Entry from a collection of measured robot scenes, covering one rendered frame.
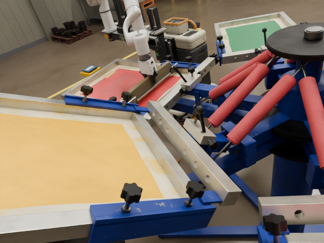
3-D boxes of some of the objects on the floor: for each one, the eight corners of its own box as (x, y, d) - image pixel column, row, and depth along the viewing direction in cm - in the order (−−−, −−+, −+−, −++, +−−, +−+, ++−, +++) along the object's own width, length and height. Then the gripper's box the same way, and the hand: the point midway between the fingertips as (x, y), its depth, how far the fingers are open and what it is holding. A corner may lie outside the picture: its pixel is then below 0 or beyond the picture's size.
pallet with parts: (75, 30, 756) (70, 16, 732) (94, 33, 680) (88, 18, 657) (51, 40, 720) (45, 26, 696) (68, 45, 644) (61, 29, 621)
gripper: (129, 57, 149) (137, 84, 159) (151, 60, 139) (158, 88, 150) (137, 52, 153) (144, 79, 164) (159, 54, 143) (166, 82, 154)
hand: (151, 80), depth 156 cm, fingers open, 4 cm apart
